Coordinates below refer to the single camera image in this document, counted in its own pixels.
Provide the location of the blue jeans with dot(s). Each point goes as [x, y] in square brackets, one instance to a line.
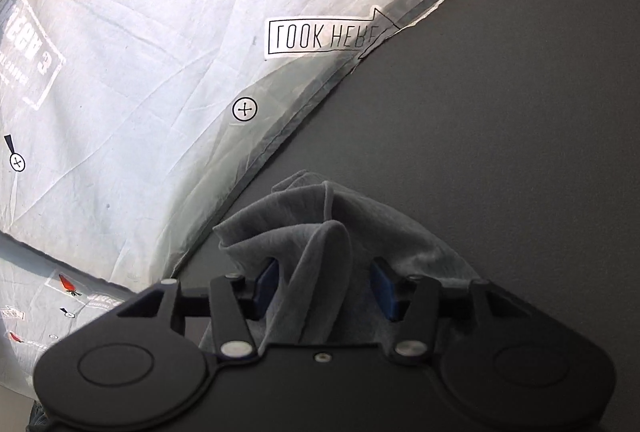
[39, 418]

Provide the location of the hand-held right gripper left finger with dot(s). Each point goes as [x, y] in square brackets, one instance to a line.
[266, 284]

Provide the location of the grey sweatpants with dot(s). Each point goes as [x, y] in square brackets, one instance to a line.
[310, 237]

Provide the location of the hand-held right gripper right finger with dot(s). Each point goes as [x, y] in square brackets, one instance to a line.
[386, 289]

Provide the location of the white backdrop sheet arrow label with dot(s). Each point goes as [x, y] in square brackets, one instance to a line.
[175, 37]

